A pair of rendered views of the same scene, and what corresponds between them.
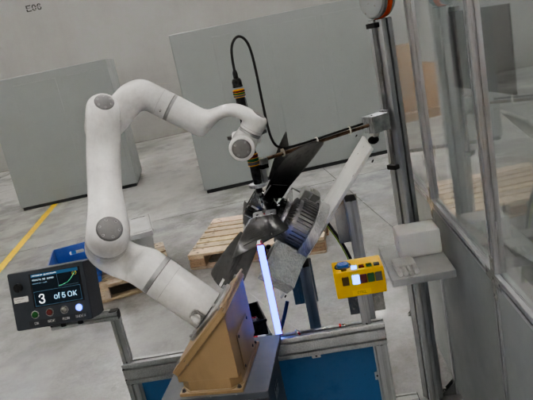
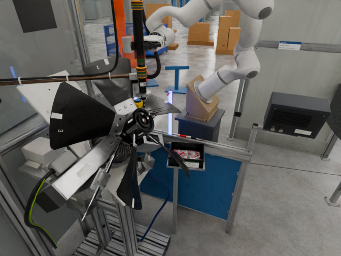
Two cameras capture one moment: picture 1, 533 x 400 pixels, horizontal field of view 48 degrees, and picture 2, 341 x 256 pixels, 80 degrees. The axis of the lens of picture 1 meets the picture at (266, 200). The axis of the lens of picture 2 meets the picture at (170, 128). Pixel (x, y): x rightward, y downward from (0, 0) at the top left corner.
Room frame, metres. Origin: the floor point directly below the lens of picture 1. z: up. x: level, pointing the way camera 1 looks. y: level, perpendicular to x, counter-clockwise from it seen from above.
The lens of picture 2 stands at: (3.01, 0.39, 1.66)
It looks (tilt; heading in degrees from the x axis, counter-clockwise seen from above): 32 degrees down; 196
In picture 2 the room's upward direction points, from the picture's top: straight up
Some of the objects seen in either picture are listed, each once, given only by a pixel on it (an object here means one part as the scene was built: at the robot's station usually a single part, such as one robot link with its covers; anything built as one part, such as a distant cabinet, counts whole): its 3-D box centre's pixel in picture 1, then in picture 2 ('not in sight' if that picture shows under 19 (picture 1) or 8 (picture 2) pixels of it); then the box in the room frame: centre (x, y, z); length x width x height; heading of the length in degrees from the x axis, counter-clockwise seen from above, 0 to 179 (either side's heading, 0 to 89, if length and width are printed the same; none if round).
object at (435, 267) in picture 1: (415, 261); (59, 156); (2.27, -0.54, 0.85); 0.36 x 0.24 x 0.03; 175
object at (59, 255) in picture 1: (76, 265); not in sight; (5.01, 1.73, 0.25); 0.60 x 0.41 x 0.22; 12
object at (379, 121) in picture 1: (377, 122); not in sight; (2.52, -0.52, 1.39); 0.10 x 0.07 x 0.09; 120
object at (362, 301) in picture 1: (363, 305); not in sight; (1.82, -0.24, 0.92); 0.03 x 0.03 x 0.12; 85
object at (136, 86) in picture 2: (258, 173); (140, 84); (2.21, 0.01, 1.35); 0.09 x 0.07 x 0.10; 120
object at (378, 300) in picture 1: (362, 284); (78, 193); (2.40, -0.33, 0.73); 0.15 x 0.09 x 0.22; 85
